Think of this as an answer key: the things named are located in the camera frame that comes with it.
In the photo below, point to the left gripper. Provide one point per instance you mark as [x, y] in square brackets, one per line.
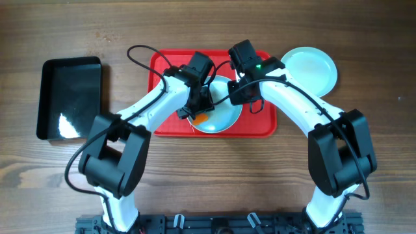
[195, 110]

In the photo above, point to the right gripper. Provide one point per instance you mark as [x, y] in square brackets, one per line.
[235, 98]

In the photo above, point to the orange sponge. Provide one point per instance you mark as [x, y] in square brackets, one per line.
[200, 118]

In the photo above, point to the light blue plate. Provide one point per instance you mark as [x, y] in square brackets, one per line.
[312, 68]
[224, 114]

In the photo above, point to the light blue plate top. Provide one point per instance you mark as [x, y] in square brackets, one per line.
[312, 68]

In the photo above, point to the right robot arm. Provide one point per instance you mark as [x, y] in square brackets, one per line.
[340, 150]

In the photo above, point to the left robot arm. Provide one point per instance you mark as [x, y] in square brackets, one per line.
[114, 157]

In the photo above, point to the red plastic tray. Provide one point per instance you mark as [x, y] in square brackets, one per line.
[249, 125]

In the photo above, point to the black rectangular water basin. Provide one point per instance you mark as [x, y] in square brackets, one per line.
[70, 97]

